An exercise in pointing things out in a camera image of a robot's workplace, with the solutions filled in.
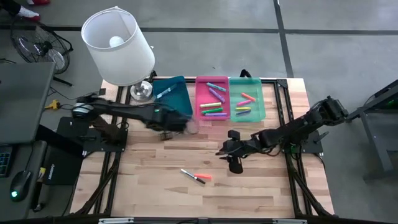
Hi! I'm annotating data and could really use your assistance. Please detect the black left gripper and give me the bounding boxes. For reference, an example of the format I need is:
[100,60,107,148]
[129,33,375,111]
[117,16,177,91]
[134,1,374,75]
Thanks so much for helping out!
[158,110,200,141]

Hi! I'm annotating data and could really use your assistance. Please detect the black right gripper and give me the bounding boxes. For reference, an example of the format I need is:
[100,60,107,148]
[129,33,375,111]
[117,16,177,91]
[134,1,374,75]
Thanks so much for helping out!
[215,129,259,174]

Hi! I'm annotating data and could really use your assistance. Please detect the blue plastic bin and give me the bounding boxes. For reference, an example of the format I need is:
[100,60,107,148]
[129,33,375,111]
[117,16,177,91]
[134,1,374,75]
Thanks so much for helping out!
[152,75,194,121]

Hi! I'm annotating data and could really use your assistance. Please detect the blue Expo marker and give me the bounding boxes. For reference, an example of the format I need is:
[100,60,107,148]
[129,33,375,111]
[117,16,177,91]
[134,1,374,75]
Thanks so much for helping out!
[155,83,178,100]

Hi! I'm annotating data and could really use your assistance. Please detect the black Expo marker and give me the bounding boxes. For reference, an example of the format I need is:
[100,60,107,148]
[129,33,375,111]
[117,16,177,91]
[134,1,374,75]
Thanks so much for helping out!
[180,169,206,185]

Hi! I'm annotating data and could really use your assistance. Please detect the teal highlighter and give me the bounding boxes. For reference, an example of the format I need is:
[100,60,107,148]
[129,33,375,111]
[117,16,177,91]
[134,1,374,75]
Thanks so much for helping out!
[206,82,227,93]

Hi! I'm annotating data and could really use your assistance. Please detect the pink plastic bin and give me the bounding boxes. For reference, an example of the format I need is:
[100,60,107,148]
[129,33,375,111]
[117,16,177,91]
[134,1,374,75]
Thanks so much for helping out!
[195,75,231,121]

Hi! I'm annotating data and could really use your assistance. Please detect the teal plastic bin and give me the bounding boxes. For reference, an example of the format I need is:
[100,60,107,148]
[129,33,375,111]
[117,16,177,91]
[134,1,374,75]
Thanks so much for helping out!
[228,77,267,123]

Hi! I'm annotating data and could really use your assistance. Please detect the white shade table lamp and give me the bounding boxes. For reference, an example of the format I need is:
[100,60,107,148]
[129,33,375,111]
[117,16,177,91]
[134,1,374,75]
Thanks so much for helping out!
[80,6,155,103]

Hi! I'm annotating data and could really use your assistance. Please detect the black computer tower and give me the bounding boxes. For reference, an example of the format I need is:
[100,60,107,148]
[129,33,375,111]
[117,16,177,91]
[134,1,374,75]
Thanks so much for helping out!
[40,146,84,187]

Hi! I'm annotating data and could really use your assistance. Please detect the yellow power plug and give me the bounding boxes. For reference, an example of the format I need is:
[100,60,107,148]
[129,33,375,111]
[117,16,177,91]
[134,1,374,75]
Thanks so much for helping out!
[45,99,62,111]

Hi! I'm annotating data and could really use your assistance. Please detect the dark grey computer monitor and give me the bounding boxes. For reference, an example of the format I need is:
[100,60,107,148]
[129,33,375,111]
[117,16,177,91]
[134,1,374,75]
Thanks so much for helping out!
[0,61,56,146]

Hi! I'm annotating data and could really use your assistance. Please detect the black floor fan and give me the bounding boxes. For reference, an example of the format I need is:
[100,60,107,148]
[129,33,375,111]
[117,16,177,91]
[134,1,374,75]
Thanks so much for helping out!
[9,17,74,87]

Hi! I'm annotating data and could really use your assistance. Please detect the grey metal stand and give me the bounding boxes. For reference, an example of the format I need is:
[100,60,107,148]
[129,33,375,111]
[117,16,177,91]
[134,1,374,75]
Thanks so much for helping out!
[343,79,398,181]

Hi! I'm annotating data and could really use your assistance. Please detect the grey desk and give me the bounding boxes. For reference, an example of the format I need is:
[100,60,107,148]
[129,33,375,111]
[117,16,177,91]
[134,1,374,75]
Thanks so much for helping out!
[0,139,48,220]

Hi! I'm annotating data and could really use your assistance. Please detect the black computer mouse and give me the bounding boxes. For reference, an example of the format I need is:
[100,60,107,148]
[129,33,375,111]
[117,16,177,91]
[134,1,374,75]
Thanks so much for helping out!
[9,169,33,203]

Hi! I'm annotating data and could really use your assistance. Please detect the black backlit keyboard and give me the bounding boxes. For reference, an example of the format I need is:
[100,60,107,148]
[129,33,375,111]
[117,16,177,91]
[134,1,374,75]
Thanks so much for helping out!
[0,146,14,178]

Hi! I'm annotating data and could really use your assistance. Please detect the person's leg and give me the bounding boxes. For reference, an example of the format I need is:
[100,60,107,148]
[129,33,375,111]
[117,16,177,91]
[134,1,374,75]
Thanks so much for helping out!
[0,0,23,18]

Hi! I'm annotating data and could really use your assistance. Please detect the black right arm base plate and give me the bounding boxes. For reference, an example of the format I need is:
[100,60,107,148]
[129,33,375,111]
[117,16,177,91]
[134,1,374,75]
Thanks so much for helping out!
[278,129,324,156]

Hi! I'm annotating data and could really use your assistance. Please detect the black aluminium rig frame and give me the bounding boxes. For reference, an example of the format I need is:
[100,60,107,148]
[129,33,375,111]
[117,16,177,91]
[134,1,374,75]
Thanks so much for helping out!
[74,76,334,218]

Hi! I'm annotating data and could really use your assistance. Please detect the silver metal bracket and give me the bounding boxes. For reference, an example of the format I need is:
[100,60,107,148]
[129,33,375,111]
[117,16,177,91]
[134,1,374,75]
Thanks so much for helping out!
[272,218,308,224]
[98,217,135,224]

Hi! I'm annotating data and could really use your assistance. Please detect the black floor cable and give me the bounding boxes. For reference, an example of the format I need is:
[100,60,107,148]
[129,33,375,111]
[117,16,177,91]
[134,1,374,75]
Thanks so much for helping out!
[49,86,102,119]

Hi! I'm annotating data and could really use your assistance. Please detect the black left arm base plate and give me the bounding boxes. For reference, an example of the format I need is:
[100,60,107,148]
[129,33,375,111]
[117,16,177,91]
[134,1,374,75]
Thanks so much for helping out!
[55,116,129,154]

